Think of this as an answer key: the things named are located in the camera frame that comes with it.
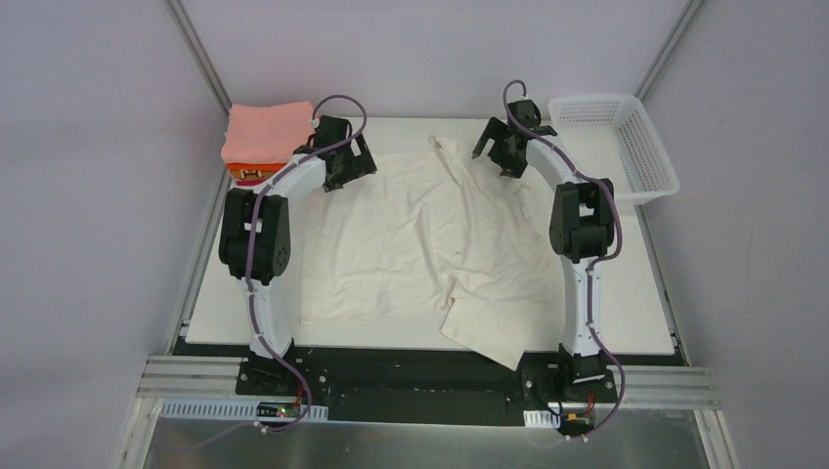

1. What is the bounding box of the orange folded t shirt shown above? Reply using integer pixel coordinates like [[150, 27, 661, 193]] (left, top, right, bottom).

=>
[[226, 163, 285, 174]]

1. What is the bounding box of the right white cable duct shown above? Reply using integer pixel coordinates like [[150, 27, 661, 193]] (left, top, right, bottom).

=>
[[523, 410, 561, 429]]

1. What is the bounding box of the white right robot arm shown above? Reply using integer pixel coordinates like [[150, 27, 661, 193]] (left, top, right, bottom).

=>
[[472, 98, 618, 401]]

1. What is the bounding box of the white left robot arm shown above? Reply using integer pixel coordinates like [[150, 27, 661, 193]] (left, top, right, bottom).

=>
[[218, 115, 376, 396]]

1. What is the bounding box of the aluminium frame rail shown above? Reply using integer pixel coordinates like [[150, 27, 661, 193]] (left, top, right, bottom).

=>
[[138, 356, 721, 410]]

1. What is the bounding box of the cream white t shirt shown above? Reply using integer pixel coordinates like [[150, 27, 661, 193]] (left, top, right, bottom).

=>
[[299, 137, 565, 368]]

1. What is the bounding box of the magenta folded t shirt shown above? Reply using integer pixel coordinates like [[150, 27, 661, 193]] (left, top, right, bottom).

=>
[[235, 180, 265, 190]]

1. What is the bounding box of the pink folded t shirt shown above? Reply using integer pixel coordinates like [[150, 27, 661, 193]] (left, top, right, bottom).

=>
[[221, 102, 314, 165]]

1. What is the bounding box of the left white cable duct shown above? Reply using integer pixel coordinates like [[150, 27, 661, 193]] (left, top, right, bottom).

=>
[[159, 399, 307, 423]]

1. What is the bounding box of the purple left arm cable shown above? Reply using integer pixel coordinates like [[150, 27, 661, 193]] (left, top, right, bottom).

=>
[[161, 95, 369, 451]]

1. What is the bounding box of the white plastic basket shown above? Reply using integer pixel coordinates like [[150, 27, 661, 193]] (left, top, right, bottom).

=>
[[547, 94, 679, 205]]

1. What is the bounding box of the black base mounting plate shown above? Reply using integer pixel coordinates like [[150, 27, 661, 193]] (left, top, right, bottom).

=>
[[236, 347, 618, 427]]

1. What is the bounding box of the white cable duct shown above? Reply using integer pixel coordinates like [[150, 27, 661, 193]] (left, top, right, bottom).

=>
[[523, 410, 561, 429], [159, 399, 307, 423]]

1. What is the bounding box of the brown patterned folded t shirt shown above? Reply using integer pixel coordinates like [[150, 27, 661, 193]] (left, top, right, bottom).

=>
[[230, 169, 274, 181]]

